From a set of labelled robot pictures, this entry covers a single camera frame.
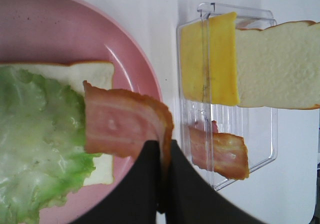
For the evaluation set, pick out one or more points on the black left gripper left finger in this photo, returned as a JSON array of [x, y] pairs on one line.
[[135, 199]]

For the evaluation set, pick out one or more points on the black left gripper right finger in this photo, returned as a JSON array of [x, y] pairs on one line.
[[188, 199]]

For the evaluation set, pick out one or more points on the bacon strip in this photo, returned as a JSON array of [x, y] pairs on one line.
[[230, 154], [119, 122]]

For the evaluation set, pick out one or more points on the green lettuce leaf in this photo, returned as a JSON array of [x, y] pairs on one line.
[[42, 138]]

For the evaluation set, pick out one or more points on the bread slice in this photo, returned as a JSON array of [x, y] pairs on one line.
[[98, 74], [279, 67]]

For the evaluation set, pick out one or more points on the right clear plastic container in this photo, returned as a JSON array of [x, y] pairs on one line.
[[258, 126]]

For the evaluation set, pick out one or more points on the yellow cheese slice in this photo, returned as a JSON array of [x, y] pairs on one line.
[[208, 60]]

